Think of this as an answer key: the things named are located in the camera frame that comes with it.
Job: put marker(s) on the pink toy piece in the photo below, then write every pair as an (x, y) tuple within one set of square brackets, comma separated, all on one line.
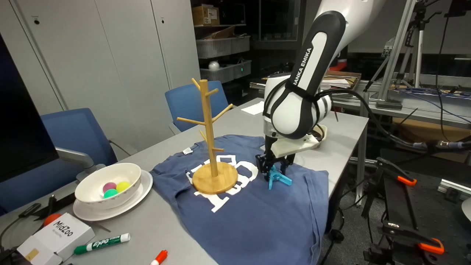
[(109, 186)]

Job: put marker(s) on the yellow toy piece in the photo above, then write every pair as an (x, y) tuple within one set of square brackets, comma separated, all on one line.
[(124, 186)]

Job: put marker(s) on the green toy piece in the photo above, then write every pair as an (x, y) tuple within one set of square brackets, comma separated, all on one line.
[(111, 194)]

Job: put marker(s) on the light blue plastic peg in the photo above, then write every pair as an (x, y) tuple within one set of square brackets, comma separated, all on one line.
[(280, 180)]

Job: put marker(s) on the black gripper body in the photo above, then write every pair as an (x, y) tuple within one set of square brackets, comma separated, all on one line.
[(267, 161)]

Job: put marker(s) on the white bowl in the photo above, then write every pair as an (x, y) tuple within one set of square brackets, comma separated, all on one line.
[(93, 189)]

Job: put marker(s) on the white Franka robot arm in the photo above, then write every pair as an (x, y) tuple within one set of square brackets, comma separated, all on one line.
[(304, 74)]

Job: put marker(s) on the silver tripod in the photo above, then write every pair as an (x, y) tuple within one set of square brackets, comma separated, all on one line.
[(392, 60)]

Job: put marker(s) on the black computer monitor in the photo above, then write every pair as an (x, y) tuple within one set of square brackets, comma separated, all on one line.
[(22, 118)]

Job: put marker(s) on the small white cardboard box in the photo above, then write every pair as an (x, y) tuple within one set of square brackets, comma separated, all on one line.
[(53, 241)]

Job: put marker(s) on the blue printed t-shirt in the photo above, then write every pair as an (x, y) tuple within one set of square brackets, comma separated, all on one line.
[(255, 221)]

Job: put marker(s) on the red marker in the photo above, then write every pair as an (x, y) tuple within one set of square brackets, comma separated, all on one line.
[(159, 257)]

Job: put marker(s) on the brown cardboard box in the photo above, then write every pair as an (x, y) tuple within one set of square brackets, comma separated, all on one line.
[(205, 15)]

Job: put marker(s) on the wooden branch stand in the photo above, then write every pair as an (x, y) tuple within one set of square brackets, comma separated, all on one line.
[(214, 179)]

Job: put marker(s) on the orange black clamp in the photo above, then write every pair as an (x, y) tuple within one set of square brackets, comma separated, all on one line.
[(433, 247), (407, 180)]

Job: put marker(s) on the grey storage bin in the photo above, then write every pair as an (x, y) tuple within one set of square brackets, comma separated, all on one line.
[(223, 46), (228, 73)]

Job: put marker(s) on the green dry-erase marker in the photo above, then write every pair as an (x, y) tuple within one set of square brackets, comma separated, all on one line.
[(97, 245)]

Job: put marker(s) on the white plate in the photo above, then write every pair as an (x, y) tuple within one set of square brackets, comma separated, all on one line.
[(142, 189)]

